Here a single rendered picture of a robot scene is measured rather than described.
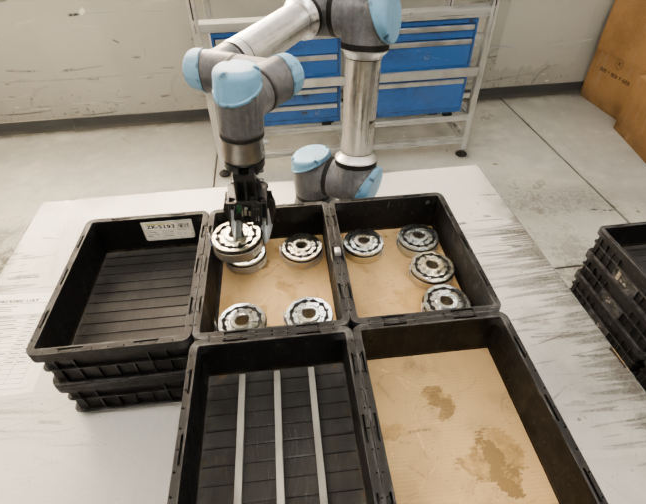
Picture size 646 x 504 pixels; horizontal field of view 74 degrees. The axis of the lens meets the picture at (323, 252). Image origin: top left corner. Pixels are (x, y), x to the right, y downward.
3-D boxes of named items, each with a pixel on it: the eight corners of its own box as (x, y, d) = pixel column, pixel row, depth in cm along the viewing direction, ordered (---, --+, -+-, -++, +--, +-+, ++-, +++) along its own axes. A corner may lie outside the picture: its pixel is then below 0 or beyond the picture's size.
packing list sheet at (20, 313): (-11, 296, 119) (-12, 295, 119) (75, 287, 121) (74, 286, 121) (-77, 407, 95) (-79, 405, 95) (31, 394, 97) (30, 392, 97)
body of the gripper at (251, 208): (227, 229, 79) (219, 173, 71) (230, 202, 85) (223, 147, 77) (269, 228, 79) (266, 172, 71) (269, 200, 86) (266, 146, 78)
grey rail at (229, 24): (194, 29, 238) (192, 20, 234) (489, 12, 251) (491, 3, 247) (192, 34, 230) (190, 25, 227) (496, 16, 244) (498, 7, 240)
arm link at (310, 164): (306, 173, 138) (302, 136, 128) (344, 183, 133) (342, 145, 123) (287, 195, 131) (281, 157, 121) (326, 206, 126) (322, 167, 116)
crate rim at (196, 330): (211, 217, 110) (209, 209, 108) (327, 207, 112) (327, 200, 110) (193, 347, 81) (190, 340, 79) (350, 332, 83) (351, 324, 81)
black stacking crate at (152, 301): (105, 255, 114) (88, 221, 107) (217, 245, 116) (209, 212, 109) (52, 390, 86) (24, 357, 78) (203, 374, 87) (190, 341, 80)
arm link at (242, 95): (274, 62, 66) (241, 80, 60) (276, 128, 73) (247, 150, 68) (232, 52, 68) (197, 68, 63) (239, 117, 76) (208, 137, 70)
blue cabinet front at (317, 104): (227, 128, 272) (210, 33, 234) (339, 119, 278) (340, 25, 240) (227, 130, 270) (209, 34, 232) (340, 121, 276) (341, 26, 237)
